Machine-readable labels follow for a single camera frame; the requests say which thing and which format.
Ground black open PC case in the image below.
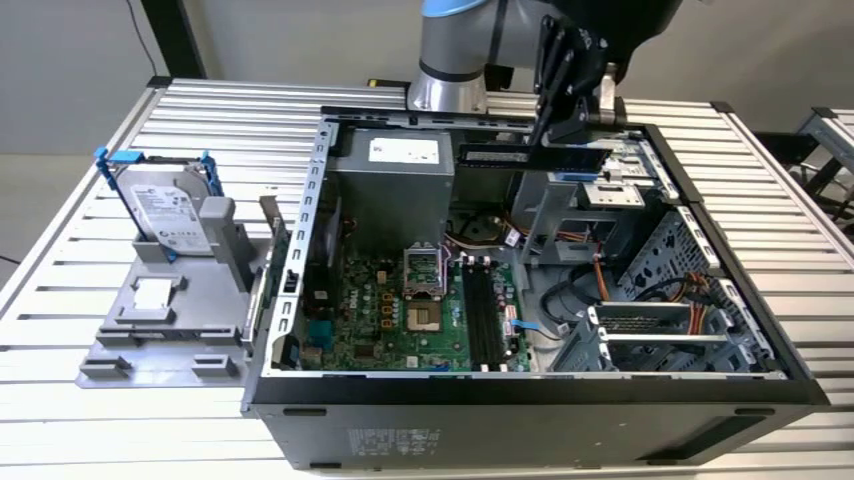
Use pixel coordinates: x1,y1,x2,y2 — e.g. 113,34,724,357
239,104,833,471

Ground thin orange wire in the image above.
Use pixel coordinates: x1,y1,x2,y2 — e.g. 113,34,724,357
592,253,610,302

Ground black frame post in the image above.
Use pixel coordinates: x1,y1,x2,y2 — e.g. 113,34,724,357
137,0,210,81

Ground grey power supply unit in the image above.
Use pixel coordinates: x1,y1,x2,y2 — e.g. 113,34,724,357
326,127,460,251

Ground metal disk bay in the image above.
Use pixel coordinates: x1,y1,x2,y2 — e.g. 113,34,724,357
553,279,782,374

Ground black RAM slot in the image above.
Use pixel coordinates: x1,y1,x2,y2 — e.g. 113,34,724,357
488,257,509,371
462,257,484,371
470,257,493,371
480,257,501,371

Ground black round fan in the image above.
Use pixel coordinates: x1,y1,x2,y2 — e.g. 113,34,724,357
458,213,513,246

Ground grey parts rack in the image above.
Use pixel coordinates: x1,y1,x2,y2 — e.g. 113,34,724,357
74,195,289,390

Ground orange yellow wire bundle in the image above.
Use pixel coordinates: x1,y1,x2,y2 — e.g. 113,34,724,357
685,272,714,337

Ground neighbouring slatted metal table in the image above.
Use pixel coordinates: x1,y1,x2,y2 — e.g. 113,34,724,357
753,106,854,221

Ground silver CPU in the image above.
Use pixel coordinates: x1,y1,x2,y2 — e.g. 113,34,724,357
133,279,174,309

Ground hard disk in blue carrier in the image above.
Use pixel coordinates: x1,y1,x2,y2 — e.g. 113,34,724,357
93,147,226,262

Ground graphics card with metal bracket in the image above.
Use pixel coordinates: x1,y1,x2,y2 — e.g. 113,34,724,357
241,196,295,356

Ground metal socket cover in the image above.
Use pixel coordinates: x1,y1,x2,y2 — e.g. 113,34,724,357
402,243,448,297

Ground perforated metal panel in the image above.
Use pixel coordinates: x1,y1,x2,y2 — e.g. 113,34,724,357
617,207,726,301

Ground grey metal drive cage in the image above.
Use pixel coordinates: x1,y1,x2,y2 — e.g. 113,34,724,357
510,127,676,264

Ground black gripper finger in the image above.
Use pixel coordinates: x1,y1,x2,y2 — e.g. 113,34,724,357
532,15,566,147
548,34,606,146

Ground blue data wire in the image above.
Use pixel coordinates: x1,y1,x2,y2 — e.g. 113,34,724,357
509,318,570,342

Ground black looped wire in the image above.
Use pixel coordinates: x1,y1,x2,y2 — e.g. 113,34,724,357
538,278,604,337

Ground blue expansion slot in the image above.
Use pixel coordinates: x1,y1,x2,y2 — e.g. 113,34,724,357
306,322,337,351

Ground CPU socket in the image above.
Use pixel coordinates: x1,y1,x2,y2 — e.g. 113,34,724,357
406,297,448,336

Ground green motherboard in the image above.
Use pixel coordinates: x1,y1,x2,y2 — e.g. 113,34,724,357
297,252,536,374

